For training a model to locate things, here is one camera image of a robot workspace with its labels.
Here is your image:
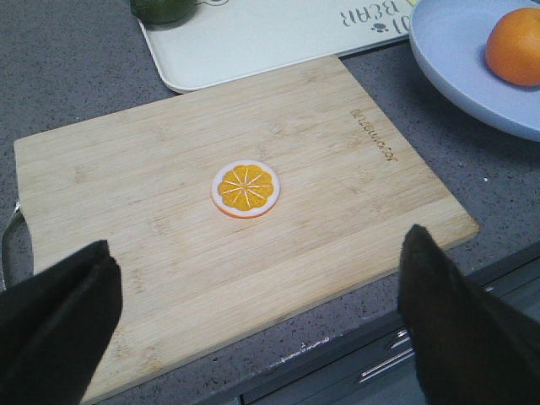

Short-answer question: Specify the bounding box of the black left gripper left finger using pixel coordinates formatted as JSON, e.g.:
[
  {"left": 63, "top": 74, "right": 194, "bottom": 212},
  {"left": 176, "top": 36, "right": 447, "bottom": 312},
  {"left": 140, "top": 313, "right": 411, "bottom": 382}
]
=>
[{"left": 1, "top": 240, "right": 122, "bottom": 404}]

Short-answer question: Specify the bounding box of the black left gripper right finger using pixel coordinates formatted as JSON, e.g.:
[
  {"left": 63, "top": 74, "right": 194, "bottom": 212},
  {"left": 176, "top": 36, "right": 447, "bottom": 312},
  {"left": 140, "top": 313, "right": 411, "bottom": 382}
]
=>
[{"left": 397, "top": 224, "right": 539, "bottom": 404}]

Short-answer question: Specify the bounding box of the orange fruit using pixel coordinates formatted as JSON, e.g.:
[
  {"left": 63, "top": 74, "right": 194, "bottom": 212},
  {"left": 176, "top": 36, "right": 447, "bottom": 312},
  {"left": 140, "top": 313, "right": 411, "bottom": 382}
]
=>
[{"left": 484, "top": 7, "right": 539, "bottom": 87}]

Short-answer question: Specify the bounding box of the light blue plate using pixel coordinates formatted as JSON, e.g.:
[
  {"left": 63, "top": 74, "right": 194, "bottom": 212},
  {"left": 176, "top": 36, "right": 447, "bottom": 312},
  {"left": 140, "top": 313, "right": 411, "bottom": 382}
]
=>
[{"left": 409, "top": 1, "right": 539, "bottom": 142}]

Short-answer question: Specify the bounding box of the cream rectangular tray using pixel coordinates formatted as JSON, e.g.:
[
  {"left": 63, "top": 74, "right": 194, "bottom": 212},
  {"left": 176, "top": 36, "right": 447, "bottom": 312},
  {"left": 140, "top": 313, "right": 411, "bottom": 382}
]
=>
[{"left": 140, "top": 0, "right": 414, "bottom": 94}]

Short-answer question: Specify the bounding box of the wooden cutting board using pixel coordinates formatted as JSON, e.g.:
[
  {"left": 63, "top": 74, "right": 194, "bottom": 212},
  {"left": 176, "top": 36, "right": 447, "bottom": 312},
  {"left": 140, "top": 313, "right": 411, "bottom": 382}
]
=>
[{"left": 13, "top": 57, "right": 478, "bottom": 404}]

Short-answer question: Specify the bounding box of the orange slice coaster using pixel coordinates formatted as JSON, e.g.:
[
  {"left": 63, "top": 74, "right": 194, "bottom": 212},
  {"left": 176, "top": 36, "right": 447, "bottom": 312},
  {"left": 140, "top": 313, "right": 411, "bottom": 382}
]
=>
[{"left": 211, "top": 159, "right": 281, "bottom": 219}]

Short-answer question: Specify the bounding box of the green lime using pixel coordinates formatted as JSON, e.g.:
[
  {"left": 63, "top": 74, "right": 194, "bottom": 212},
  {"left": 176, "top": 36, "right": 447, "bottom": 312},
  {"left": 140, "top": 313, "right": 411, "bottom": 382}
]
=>
[{"left": 129, "top": 0, "right": 197, "bottom": 24}]

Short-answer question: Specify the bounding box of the metal drawer handle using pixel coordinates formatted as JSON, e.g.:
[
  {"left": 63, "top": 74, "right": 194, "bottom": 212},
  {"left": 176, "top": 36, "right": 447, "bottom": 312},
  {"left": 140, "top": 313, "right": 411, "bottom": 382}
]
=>
[{"left": 356, "top": 286, "right": 497, "bottom": 385}]

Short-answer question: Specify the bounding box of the metal cutting board handle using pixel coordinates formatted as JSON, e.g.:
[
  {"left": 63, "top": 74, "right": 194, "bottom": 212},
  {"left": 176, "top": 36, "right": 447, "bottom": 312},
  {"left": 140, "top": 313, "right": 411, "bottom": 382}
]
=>
[{"left": 1, "top": 200, "right": 24, "bottom": 292}]

